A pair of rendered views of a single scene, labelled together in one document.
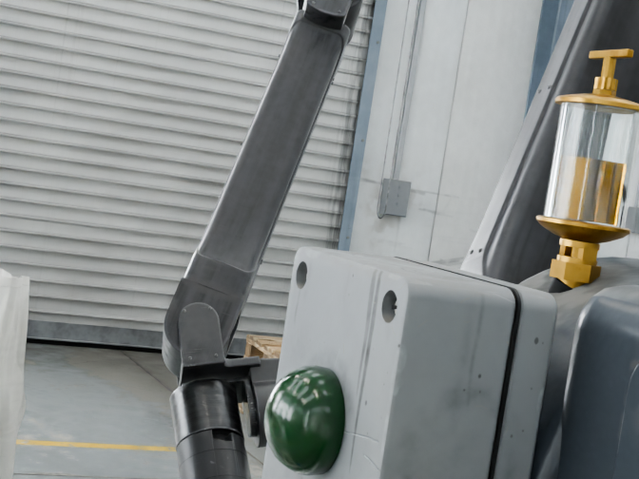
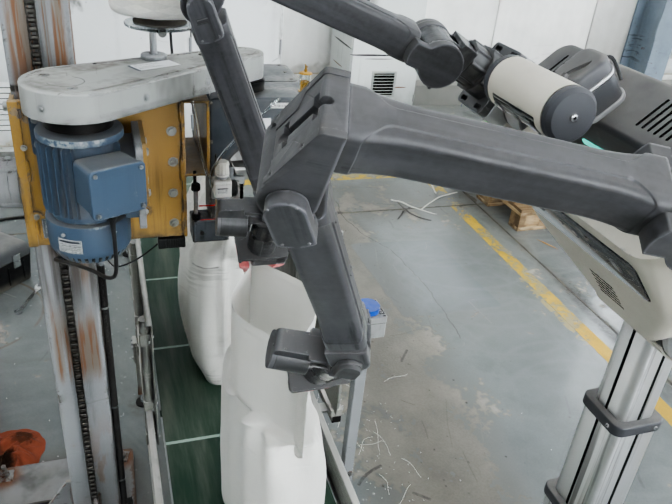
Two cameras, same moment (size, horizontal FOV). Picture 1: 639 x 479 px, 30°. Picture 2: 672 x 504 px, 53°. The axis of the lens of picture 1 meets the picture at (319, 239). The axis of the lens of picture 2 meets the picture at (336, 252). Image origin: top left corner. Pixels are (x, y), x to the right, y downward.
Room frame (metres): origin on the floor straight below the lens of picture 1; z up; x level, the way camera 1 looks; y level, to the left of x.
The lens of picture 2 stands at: (1.79, 0.11, 1.77)
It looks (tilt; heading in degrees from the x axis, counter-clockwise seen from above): 29 degrees down; 183
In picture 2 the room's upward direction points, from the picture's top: 6 degrees clockwise
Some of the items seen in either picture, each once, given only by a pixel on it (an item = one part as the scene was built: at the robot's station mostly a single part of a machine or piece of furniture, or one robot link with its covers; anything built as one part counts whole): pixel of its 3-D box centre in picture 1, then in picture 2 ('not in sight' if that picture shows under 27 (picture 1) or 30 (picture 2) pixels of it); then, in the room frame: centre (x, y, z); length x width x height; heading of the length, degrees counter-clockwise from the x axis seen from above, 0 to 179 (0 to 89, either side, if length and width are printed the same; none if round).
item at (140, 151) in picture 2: not in sight; (130, 161); (0.59, -0.39, 1.23); 0.28 x 0.07 x 0.16; 24
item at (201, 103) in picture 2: not in sight; (190, 121); (0.39, -0.33, 1.26); 0.22 x 0.05 x 0.16; 24
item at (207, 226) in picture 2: not in sight; (208, 225); (0.45, -0.27, 1.04); 0.08 x 0.06 x 0.05; 114
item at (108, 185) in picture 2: not in sight; (111, 190); (0.76, -0.36, 1.25); 0.10 x 0.08 x 0.12; 139
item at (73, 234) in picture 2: not in sight; (86, 190); (0.69, -0.43, 1.21); 0.15 x 0.15 x 0.25
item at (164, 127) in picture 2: not in sight; (101, 154); (0.46, -0.51, 1.18); 0.34 x 0.25 x 0.31; 114
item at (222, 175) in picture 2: not in sight; (223, 194); (0.50, -0.22, 1.14); 0.05 x 0.04 x 0.16; 114
